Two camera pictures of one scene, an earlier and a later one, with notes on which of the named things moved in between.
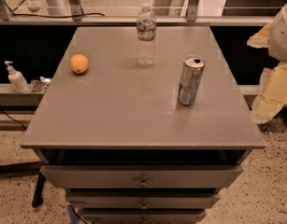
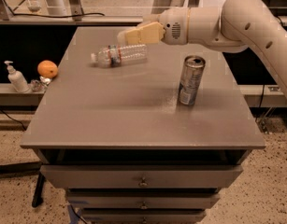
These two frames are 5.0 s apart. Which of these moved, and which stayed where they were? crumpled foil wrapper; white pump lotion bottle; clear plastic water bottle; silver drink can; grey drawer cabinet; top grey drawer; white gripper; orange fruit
Moved: orange fruit; clear plastic water bottle; white gripper
Stayed: crumpled foil wrapper; white pump lotion bottle; top grey drawer; silver drink can; grey drawer cabinet
